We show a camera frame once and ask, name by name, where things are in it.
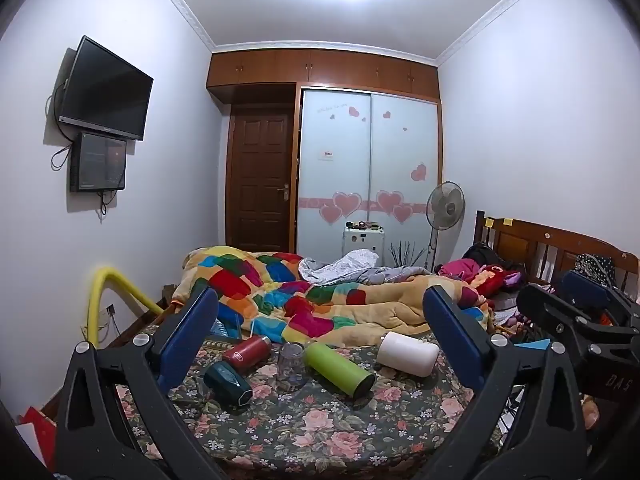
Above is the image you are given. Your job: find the small black wall monitor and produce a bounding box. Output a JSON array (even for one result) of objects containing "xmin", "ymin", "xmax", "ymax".
[{"xmin": 69, "ymin": 131, "xmax": 127, "ymax": 194}]

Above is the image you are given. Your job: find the black polka dot cloth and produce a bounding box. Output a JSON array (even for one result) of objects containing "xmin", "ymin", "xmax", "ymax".
[{"xmin": 572, "ymin": 254, "xmax": 617, "ymax": 289}]

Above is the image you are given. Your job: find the black wall television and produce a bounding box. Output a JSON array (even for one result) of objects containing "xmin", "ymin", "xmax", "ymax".
[{"xmin": 57, "ymin": 35, "xmax": 154, "ymax": 142}]

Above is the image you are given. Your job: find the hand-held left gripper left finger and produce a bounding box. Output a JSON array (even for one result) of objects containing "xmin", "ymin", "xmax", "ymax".
[{"xmin": 54, "ymin": 286, "xmax": 236, "ymax": 480}]

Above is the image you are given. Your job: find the frosted wardrobe door with hearts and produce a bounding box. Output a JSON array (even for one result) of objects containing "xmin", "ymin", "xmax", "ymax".
[
  {"xmin": 298, "ymin": 88, "xmax": 372, "ymax": 257},
  {"xmin": 370, "ymin": 92, "xmax": 442, "ymax": 272}
]

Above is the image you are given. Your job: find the grey white patterned quilt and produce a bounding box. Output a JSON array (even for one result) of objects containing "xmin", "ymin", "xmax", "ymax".
[{"xmin": 299, "ymin": 249, "xmax": 437, "ymax": 287}]

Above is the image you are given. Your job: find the standing fan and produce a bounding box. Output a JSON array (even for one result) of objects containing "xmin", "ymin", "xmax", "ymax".
[{"xmin": 425, "ymin": 181, "xmax": 467, "ymax": 274}]

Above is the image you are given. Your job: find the dark green cup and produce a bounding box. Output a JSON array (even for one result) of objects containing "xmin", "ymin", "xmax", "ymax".
[{"xmin": 203, "ymin": 360, "xmax": 254, "ymax": 406}]

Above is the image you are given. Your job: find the red bottle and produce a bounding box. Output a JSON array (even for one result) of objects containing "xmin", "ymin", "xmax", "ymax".
[{"xmin": 222, "ymin": 335, "xmax": 272, "ymax": 374}]

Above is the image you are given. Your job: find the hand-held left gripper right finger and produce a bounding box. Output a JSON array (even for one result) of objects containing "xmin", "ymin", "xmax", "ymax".
[{"xmin": 422, "ymin": 285, "xmax": 598, "ymax": 480}]

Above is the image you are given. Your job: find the floral bed sheet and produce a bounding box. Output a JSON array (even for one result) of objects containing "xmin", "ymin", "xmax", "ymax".
[{"xmin": 114, "ymin": 331, "xmax": 507, "ymax": 467}]

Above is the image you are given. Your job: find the small white cabinet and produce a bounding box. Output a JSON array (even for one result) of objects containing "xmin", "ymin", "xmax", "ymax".
[{"xmin": 342, "ymin": 225, "xmax": 387, "ymax": 267}]

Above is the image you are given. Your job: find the wooden overhead cabinet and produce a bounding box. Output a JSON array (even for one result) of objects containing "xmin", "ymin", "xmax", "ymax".
[{"xmin": 206, "ymin": 49, "xmax": 441, "ymax": 107}]

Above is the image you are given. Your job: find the white cup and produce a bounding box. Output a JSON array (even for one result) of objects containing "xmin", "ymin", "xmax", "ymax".
[{"xmin": 376, "ymin": 331, "xmax": 441, "ymax": 379}]

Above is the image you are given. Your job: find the wooden bed headboard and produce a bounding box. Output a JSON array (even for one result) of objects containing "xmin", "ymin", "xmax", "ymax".
[{"xmin": 473, "ymin": 210, "xmax": 640, "ymax": 302}]

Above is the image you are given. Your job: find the brown wooden door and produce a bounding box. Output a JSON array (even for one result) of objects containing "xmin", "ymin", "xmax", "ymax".
[{"xmin": 225, "ymin": 102, "xmax": 297, "ymax": 254}]

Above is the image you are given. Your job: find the yellow foam tube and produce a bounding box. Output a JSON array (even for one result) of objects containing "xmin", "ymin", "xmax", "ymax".
[{"xmin": 87, "ymin": 267, "xmax": 166, "ymax": 349}]

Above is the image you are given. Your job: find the black television cable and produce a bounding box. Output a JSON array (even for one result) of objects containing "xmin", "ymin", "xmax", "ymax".
[{"xmin": 46, "ymin": 79, "xmax": 73, "ymax": 172}]

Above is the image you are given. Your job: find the black bag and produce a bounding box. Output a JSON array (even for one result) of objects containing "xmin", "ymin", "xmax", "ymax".
[{"xmin": 462, "ymin": 242, "xmax": 507, "ymax": 267}]

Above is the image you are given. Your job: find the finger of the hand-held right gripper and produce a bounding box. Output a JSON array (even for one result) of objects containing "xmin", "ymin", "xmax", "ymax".
[
  {"xmin": 516, "ymin": 283, "xmax": 640, "ymax": 357},
  {"xmin": 557, "ymin": 270, "xmax": 640, "ymax": 329}
]

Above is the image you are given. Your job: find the clear glass cup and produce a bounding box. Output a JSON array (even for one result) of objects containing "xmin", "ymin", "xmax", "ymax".
[{"xmin": 276, "ymin": 341, "xmax": 309, "ymax": 394}]

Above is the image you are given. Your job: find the red pink plush toy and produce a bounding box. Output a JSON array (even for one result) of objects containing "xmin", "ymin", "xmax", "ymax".
[{"xmin": 439, "ymin": 258, "xmax": 525, "ymax": 297}]

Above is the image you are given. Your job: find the colourful patchwork blanket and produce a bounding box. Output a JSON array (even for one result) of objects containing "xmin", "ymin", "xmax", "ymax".
[{"xmin": 172, "ymin": 246, "xmax": 494, "ymax": 347}]

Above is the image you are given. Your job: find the light green cup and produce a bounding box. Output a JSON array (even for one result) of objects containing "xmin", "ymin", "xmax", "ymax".
[{"xmin": 304, "ymin": 341, "xmax": 377, "ymax": 401}]

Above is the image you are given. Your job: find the red box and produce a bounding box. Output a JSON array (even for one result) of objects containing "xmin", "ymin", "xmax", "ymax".
[{"xmin": 17, "ymin": 406, "xmax": 59, "ymax": 472}]

